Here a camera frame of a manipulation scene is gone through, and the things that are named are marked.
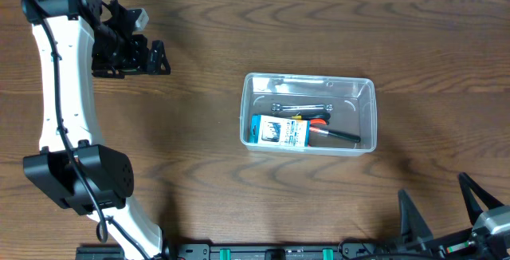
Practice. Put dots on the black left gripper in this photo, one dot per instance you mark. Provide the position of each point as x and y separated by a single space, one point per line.
140 55

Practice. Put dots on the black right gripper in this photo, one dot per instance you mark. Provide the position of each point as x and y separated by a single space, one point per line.
445 246

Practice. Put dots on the silver wrench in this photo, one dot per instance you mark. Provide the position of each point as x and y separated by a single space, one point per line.
276 107

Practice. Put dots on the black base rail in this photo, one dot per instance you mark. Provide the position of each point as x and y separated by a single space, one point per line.
348 249

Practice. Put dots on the blue white box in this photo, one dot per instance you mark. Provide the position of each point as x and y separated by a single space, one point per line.
276 131

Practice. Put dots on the black yellow screwdriver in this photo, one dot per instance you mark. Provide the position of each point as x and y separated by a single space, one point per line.
312 116

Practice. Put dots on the red handled pliers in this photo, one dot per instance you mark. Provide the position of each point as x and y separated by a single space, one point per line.
318 122

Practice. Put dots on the clear plastic container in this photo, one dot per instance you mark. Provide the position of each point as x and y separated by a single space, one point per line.
354 110

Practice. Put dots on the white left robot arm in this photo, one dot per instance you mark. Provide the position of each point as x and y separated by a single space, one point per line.
79 40

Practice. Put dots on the small claw hammer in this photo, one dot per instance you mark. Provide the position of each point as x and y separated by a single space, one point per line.
340 135

